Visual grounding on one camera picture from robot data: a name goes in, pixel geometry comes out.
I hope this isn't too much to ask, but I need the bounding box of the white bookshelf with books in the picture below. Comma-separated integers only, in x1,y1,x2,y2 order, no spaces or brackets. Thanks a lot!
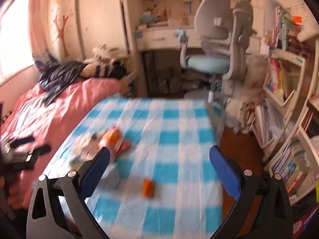
253,0,319,206

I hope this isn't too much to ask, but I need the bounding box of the grey desk chair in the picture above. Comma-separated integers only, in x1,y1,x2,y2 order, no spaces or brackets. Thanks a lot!
179,0,258,103

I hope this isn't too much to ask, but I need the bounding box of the white desk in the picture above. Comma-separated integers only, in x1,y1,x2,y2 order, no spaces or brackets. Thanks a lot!
121,0,246,98

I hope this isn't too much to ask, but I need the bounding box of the window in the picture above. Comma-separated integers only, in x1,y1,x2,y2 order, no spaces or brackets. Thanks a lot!
0,0,33,81

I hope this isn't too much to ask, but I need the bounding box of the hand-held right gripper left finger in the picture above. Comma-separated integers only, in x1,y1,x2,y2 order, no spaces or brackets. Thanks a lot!
26,147,110,239

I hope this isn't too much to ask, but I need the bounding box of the blue checked tablecloth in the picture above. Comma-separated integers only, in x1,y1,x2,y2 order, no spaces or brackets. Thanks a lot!
41,97,225,239

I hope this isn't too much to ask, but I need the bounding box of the red wrapper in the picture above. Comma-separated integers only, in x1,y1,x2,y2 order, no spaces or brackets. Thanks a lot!
115,139,132,158

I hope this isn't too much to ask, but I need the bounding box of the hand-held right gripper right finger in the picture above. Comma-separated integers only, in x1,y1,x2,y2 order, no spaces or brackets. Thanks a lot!
209,145,294,239

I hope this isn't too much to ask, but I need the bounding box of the small orange block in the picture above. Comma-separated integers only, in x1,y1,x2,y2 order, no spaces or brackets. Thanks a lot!
142,177,155,198

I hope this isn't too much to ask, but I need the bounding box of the striped pillow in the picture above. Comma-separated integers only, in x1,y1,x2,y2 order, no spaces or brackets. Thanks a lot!
81,62,128,79

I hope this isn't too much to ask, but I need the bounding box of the blue printed cushion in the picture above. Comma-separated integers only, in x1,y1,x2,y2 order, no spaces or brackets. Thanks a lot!
33,49,58,73

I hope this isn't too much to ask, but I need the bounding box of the pink printed box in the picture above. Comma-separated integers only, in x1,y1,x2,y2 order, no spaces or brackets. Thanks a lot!
292,208,319,232

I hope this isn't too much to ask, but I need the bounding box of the white wardrobe with tree print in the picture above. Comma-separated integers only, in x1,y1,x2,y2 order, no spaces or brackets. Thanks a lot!
47,0,135,64

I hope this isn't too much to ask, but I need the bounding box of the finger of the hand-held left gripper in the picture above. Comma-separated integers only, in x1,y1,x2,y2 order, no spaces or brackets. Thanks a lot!
31,145,52,156
9,136,35,146

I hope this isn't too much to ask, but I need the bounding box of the pink blanket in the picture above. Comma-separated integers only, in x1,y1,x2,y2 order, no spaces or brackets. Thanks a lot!
0,77,130,210

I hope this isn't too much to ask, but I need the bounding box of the white cloth bundle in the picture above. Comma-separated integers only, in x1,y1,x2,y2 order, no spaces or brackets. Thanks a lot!
92,44,128,61

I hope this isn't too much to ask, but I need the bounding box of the large white tissue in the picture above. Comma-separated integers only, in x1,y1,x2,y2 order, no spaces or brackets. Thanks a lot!
71,131,105,166

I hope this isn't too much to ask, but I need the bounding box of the pink curtain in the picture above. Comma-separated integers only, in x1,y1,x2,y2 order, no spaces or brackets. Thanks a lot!
27,0,55,64

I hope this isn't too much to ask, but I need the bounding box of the pile of bags under desk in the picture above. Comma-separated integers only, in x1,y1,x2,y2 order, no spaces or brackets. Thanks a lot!
147,66,192,96

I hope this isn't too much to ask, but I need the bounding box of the white paper bag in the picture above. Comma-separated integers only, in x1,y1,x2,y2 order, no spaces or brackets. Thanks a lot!
223,97,258,133

